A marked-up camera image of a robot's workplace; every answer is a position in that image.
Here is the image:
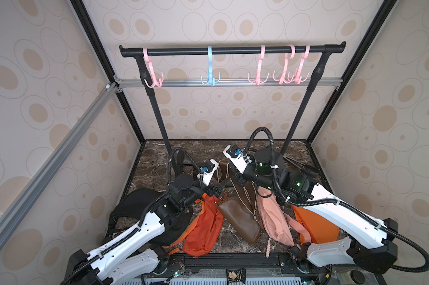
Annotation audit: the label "brown leather bag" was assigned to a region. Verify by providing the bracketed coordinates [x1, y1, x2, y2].
[217, 160, 263, 244]

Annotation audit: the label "red-orange waist bag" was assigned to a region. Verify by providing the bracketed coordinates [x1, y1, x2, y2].
[165, 194, 224, 257]

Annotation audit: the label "black bag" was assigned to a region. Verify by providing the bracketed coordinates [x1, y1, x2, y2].
[102, 189, 193, 247]

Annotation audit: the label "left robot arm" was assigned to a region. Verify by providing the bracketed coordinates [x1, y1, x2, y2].
[62, 159, 228, 285]

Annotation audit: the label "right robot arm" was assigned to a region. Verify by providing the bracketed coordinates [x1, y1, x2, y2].
[223, 127, 429, 274]

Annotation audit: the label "pink bag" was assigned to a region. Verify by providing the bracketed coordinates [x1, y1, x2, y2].
[257, 186, 311, 247]

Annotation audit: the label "bright orange bag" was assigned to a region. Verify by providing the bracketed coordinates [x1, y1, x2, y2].
[292, 206, 339, 243]

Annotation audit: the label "light blue hook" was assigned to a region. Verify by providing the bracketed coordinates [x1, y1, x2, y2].
[200, 46, 221, 86]

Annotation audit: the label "pink hook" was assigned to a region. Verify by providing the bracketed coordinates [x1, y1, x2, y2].
[248, 45, 269, 86]
[292, 45, 310, 84]
[273, 45, 296, 86]
[143, 47, 164, 88]

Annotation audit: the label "rightmost pink hook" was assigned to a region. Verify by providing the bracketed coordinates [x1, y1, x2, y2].
[292, 45, 310, 84]

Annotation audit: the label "leftmost pink hook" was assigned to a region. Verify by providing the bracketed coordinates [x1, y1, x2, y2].
[143, 47, 164, 88]

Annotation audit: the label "middle pink hook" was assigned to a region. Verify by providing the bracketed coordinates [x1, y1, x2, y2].
[248, 45, 269, 86]

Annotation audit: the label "black tongs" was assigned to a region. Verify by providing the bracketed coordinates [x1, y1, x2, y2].
[284, 156, 319, 179]

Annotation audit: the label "small snack packet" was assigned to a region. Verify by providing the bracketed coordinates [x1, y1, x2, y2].
[226, 268, 247, 285]

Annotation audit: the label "black round cap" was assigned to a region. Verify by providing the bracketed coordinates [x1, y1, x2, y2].
[349, 270, 366, 285]

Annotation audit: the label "black clothes rack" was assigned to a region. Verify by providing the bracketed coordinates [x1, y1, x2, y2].
[115, 42, 346, 155]

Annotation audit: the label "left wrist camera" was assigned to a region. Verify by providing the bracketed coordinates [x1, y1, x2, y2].
[197, 159, 219, 186]

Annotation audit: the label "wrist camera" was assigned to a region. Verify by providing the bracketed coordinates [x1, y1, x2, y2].
[223, 144, 252, 174]
[197, 159, 219, 186]

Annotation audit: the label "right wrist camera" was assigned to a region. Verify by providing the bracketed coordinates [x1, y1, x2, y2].
[223, 144, 252, 174]

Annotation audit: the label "black base frame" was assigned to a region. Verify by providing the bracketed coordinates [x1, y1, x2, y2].
[78, 251, 388, 285]

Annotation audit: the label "aluminium rail back wall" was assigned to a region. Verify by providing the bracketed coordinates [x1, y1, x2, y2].
[117, 77, 343, 89]

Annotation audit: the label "aluminium rail wall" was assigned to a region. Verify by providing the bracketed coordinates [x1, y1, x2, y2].
[117, 77, 343, 89]
[0, 82, 118, 251]

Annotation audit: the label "aluminium rail left wall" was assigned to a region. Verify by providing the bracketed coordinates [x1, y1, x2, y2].
[0, 82, 118, 251]

